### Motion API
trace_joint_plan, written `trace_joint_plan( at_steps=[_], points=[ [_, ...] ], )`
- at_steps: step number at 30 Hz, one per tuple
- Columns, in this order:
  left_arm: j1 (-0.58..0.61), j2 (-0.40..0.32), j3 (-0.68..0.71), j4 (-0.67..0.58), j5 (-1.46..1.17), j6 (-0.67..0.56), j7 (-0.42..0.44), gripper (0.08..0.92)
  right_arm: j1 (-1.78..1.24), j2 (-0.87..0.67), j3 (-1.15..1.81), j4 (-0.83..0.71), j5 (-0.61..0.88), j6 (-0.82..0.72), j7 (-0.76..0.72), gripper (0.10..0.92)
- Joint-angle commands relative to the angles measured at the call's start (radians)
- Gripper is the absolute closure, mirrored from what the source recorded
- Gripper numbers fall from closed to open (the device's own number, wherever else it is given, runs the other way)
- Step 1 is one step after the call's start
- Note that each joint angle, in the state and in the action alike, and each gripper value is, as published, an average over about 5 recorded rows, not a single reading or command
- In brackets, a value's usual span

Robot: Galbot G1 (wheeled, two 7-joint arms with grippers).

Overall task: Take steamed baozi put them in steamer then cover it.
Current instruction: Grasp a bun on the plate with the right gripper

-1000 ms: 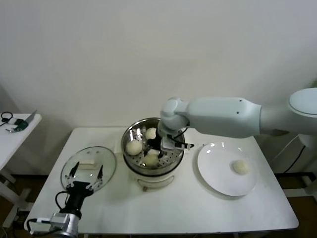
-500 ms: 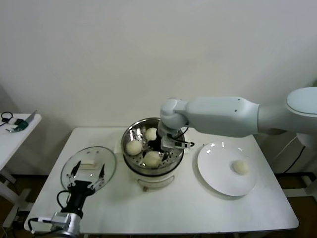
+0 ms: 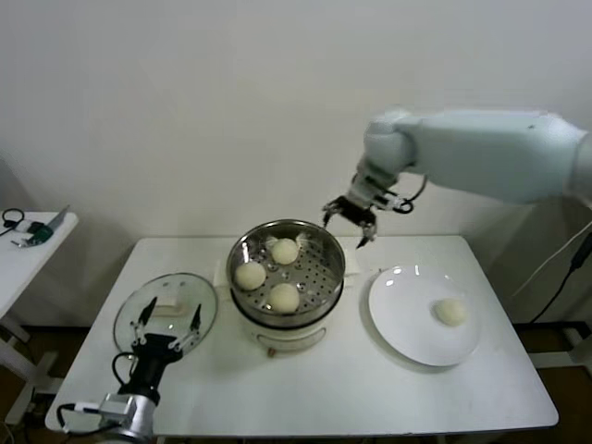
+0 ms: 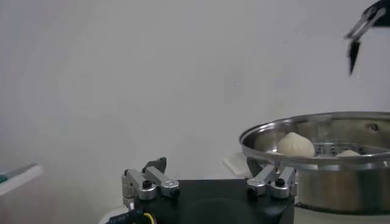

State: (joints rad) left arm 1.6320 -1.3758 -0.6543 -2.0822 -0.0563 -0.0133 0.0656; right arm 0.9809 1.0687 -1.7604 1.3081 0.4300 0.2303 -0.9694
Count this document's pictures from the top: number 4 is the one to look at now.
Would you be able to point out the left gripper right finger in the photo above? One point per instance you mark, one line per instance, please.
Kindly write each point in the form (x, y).
(274, 184)

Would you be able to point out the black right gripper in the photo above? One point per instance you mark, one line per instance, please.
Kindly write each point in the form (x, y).
(382, 18)

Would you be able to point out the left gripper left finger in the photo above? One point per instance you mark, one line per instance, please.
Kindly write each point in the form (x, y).
(164, 184)

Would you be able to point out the white steamed baozi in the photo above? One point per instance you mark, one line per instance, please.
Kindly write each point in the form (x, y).
(347, 153)
(295, 146)

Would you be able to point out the stainless steel steamer basket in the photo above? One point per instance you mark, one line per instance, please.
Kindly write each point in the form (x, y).
(335, 188)

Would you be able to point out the grey metal blade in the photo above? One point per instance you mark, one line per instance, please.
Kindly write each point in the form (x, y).
(22, 170)

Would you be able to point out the white side table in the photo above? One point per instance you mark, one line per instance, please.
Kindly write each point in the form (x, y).
(18, 184)

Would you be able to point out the green hand tool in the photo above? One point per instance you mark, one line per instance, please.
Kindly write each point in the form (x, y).
(3, 179)

